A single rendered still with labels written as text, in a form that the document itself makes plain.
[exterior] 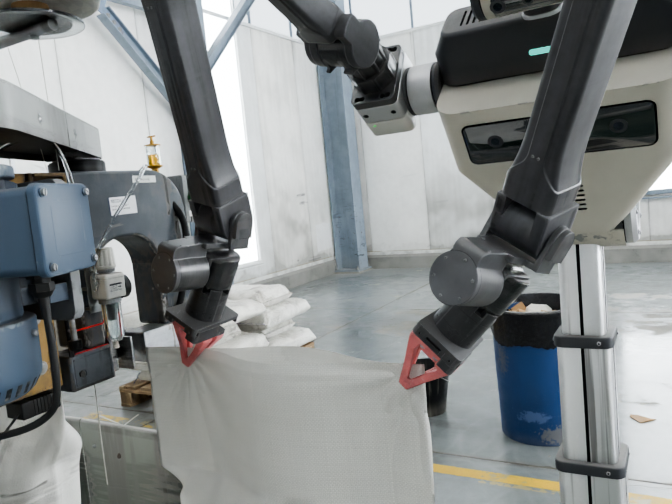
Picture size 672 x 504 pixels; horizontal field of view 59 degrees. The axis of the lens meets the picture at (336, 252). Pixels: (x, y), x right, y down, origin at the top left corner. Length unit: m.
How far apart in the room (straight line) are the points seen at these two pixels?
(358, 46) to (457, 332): 0.51
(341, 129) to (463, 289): 9.04
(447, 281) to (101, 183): 0.61
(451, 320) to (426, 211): 8.61
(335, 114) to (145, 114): 3.79
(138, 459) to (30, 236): 1.08
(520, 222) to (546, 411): 2.39
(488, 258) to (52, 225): 0.43
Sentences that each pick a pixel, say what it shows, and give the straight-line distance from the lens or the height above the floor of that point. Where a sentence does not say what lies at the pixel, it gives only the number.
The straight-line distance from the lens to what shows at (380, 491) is 0.85.
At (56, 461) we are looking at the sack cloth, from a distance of 1.32.
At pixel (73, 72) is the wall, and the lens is 6.30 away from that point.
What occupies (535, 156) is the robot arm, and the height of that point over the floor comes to 1.29.
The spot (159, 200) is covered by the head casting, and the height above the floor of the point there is 1.29.
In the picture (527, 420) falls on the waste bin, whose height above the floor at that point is 0.12.
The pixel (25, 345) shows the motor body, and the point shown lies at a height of 1.14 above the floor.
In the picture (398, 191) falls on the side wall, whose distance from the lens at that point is 9.45.
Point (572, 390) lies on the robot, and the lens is 1.30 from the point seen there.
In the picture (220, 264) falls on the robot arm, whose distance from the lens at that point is 0.88.
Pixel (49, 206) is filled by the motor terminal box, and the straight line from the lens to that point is 0.65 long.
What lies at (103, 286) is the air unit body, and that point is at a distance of 0.95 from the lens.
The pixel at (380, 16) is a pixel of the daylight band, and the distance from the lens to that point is 9.84.
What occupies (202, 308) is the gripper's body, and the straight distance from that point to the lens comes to 0.91.
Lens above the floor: 1.27
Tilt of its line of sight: 6 degrees down
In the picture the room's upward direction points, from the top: 6 degrees counter-clockwise
